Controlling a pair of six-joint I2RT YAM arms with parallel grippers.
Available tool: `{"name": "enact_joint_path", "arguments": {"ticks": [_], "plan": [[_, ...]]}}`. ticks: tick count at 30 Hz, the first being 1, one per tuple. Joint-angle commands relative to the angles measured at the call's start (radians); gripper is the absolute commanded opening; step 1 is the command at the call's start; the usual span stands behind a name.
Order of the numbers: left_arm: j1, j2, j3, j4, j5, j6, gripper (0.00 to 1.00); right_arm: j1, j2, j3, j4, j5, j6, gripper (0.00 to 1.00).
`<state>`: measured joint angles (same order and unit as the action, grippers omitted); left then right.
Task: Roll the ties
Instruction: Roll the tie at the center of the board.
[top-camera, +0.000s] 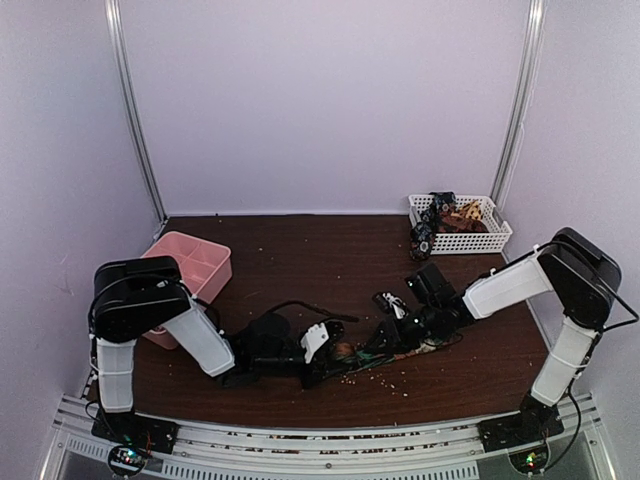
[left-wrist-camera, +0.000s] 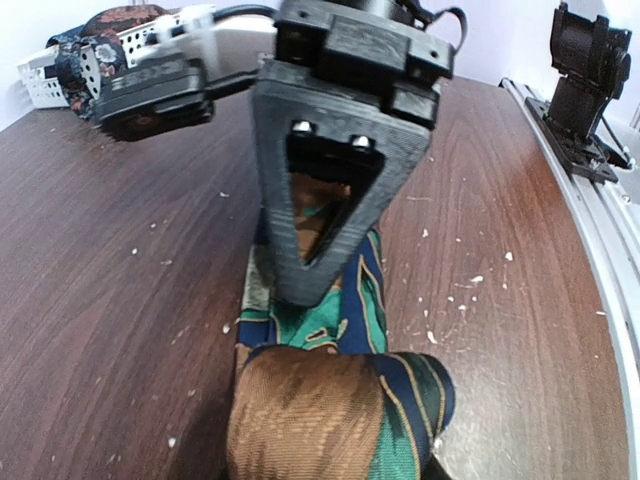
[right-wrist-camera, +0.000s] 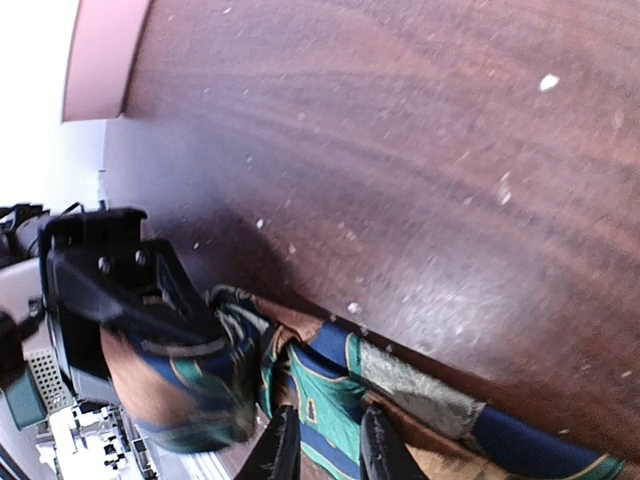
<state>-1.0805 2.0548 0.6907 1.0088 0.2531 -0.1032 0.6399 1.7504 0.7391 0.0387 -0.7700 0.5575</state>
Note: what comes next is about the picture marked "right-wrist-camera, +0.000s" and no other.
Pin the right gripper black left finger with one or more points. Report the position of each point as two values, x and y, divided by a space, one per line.
277 453

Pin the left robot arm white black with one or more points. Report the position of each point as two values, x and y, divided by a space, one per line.
19 243

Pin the pink divided organizer box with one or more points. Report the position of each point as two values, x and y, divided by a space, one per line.
104 45

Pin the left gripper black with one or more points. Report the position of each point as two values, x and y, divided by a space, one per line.
96 272

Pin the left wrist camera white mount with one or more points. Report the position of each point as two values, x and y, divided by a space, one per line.
46 433

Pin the brown green patterned tie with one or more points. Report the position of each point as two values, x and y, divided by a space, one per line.
276 356

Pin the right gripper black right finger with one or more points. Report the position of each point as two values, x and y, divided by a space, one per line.
383 455

